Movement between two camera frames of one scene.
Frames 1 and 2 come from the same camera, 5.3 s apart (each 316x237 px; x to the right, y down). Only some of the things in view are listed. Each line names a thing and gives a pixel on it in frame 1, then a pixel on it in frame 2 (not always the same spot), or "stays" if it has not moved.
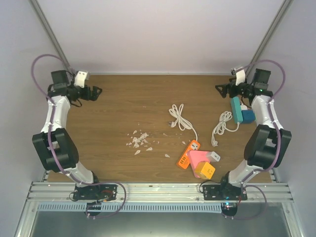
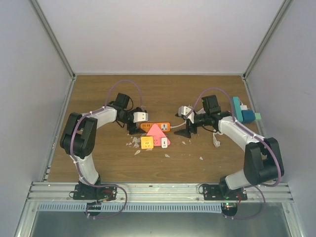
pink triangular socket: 196,156 to 157,135
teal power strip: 236,110 stays
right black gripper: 224,87 to 186,133
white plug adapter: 214,157 to 164,141
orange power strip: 184,160 to 162,127
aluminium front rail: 161,192 stays
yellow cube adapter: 205,170 to 147,142
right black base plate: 215,192 stays
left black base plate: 96,192 stays
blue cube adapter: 249,116 stays
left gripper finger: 97,90 to 137,131
